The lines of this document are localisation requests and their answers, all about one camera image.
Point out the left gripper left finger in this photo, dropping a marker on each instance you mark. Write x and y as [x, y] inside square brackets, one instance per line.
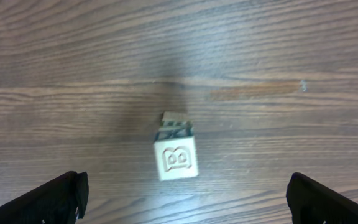
[62, 200]

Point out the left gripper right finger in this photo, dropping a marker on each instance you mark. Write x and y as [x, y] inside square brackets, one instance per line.
[313, 203]

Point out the wooden block number four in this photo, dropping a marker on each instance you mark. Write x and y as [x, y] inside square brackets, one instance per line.
[176, 158]

